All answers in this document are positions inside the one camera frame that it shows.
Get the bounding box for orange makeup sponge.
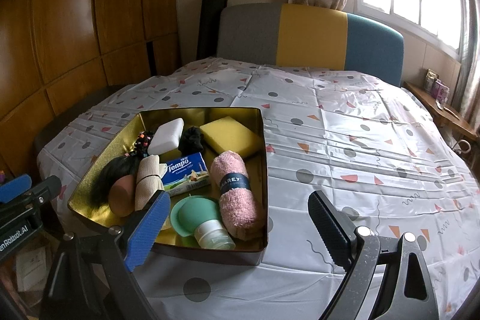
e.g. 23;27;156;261
108;175;135;218

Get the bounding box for beige bandage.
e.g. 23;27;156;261
134;155;168;211

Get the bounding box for black hair wig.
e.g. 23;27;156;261
90;155;140;208

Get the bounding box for green silicone travel bottle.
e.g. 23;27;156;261
170;196;235;250

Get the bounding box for blue Tempo tissue pack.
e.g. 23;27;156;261
162;153;210;196

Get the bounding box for black beaded hair tie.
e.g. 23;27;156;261
125;130;155;158

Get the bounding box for white soap bar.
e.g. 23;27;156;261
147;118;184;155

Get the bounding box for pink towel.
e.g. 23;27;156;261
210;150;265;241

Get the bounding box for yellow cleaning sponge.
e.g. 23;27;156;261
200;116;264;159

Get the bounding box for red and gold tin box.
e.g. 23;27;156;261
68;107;269;266

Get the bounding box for patterned white tablecloth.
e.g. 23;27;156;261
37;58;479;319

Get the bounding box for wooden side table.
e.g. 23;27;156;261
403;82;479;143

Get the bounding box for purple box on table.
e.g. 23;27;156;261
423;69;450;107

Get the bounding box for grey yellow teal sofa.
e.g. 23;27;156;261
217;3;404;86

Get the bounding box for black rolled mat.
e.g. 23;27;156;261
196;0;228;60

